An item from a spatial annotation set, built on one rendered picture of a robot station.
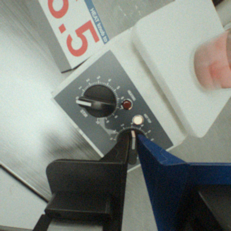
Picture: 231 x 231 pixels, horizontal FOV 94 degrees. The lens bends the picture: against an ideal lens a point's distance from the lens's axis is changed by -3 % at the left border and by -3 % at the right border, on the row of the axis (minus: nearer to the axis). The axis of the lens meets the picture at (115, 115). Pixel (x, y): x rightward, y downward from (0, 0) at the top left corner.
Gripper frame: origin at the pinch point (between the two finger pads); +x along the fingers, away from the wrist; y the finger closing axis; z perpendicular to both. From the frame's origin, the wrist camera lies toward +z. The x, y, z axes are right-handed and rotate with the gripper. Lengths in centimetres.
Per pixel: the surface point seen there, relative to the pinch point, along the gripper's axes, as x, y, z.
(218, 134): 18.3, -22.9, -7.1
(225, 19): 26.2, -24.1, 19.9
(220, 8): 26.2, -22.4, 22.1
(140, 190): 7.0, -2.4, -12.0
